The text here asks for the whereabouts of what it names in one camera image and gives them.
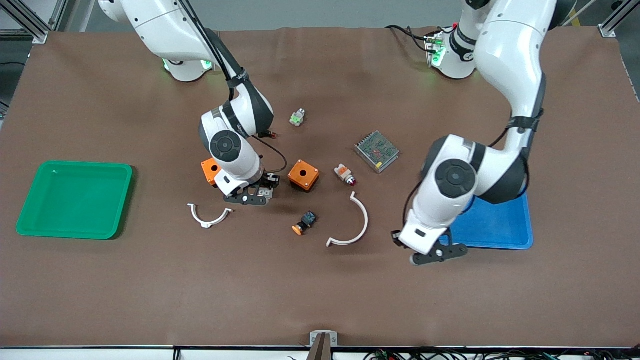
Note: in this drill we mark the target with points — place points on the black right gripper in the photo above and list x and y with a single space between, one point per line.
268 181

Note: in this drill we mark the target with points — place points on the white circuit breaker red switch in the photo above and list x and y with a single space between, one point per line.
266 193

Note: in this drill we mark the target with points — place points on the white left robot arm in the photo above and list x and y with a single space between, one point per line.
515 60

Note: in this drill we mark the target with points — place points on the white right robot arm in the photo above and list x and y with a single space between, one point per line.
165 25

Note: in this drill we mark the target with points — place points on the orange button box black base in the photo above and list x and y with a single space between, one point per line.
302 174
209 170

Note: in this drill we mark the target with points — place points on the yellow mushroom push button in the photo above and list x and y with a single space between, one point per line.
304 223

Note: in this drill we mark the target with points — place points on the blue plastic tray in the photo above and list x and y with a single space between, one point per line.
500 225

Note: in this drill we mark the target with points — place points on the small green push button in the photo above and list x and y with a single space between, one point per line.
297 118

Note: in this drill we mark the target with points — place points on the red indicator lamp orange body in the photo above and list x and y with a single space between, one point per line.
344 173

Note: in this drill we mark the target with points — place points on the metal mesh power supply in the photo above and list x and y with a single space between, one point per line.
377 151

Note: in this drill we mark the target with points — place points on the brown table mat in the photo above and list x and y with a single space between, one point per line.
320 300

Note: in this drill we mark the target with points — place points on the green plastic tray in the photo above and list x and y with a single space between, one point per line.
75 200

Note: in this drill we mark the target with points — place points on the grey metal edge bracket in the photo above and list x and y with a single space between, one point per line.
315 339

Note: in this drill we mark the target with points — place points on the aluminium frame profile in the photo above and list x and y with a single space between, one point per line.
607 31
37 31

